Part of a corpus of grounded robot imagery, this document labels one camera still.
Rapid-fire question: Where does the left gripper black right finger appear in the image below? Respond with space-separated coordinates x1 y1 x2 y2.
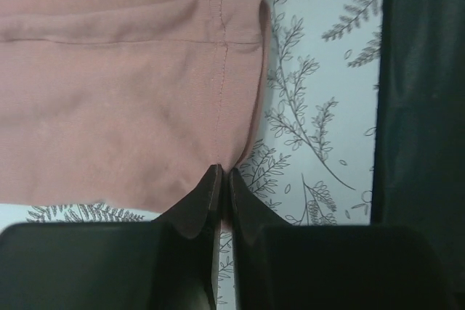
228 171 454 309

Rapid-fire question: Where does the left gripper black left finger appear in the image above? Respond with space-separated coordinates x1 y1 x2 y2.
1 165 222 309

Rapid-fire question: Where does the pink t shirt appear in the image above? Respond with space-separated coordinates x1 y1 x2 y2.
1 0 270 213

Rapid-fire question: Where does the floral table mat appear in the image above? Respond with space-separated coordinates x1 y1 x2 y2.
0 0 386 310

